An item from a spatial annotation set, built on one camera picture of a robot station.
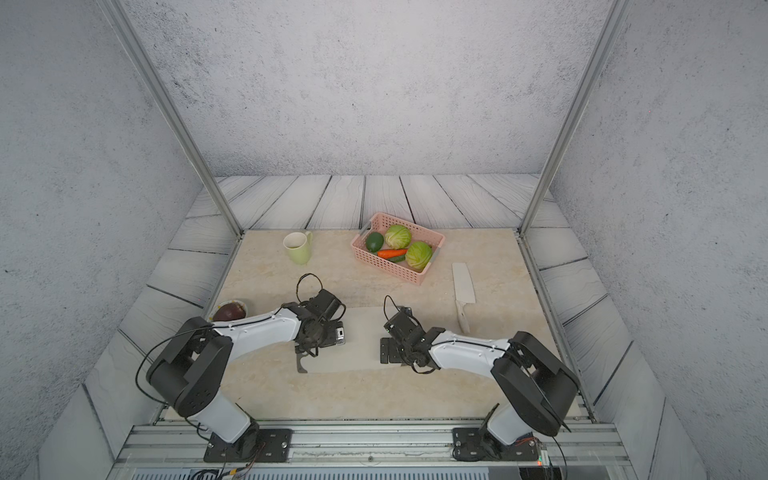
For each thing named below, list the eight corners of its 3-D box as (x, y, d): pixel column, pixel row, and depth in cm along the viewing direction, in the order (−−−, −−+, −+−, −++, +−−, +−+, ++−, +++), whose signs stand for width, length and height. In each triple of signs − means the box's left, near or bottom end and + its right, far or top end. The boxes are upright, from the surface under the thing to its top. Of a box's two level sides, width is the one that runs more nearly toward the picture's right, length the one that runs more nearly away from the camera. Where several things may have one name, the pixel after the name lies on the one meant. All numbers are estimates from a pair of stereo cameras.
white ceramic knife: (460, 332, 95) (461, 329, 93) (449, 266, 113) (450, 262, 111) (480, 332, 95) (482, 329, 93) (467, 265, 113) (467, 262, 111)
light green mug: (288, 264, 112) (281, 247, 105) (293, 246, 118) (287, 229, 111) (310, 264, 112) (304, 247, 105) (314, 246, 118) (309, 229, 111)
